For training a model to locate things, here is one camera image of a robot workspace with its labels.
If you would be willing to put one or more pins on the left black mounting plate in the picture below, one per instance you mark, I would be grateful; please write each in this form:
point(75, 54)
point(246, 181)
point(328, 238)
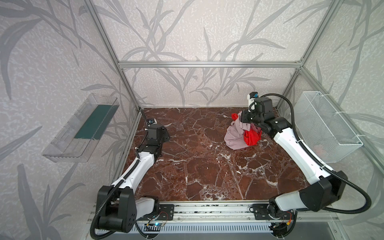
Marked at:
point(165, 212)

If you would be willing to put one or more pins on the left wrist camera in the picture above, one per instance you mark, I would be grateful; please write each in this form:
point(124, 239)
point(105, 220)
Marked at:
point(152, 121)

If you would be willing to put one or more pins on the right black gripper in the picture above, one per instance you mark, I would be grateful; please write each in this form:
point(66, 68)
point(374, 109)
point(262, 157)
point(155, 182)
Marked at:
point(248, 117)

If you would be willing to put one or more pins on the clear plastic wall bin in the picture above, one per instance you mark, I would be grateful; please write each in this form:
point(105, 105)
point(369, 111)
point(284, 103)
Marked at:
point(64, 148)

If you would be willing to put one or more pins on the aluminium frame crossbar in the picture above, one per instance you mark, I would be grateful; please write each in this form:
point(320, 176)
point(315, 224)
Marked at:
point(206, 64)

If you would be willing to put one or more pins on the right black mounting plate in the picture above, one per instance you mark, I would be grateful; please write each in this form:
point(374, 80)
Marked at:
point(261, 211)

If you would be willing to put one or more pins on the light pink cloth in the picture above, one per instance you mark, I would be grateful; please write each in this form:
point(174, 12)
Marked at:
point(234, 137)

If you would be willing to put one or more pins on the red cloth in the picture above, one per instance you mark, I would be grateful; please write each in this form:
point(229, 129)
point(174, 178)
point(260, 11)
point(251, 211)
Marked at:
point(252, 136)

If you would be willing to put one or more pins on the black mounting plate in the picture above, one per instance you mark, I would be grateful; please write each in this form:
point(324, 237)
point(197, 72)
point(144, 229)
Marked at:
point(261, 211)
point(165, 212)

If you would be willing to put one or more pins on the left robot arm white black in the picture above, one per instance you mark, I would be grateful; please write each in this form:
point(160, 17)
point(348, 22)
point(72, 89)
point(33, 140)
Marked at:
point(117, 209)

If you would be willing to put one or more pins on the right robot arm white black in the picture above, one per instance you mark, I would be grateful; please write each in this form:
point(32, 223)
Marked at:
point(324, 188)

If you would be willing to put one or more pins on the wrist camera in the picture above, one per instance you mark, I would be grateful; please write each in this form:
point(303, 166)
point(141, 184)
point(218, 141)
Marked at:
point(251, 101)
point(152, 121)

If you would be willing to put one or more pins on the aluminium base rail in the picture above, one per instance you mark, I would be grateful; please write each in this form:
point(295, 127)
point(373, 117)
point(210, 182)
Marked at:
point(214, 212)

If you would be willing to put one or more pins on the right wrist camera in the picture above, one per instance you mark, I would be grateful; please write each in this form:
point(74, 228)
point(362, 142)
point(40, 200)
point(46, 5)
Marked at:
point(251, 101)

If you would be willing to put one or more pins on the green pad in bin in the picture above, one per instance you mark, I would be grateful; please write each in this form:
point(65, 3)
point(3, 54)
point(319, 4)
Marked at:
point(97, 122)

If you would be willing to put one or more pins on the white wire mesh basket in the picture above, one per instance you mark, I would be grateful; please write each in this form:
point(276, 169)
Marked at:
point(323, 128)

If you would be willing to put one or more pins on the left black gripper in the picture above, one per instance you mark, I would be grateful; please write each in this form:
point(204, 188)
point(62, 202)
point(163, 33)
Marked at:
point(154, 130)

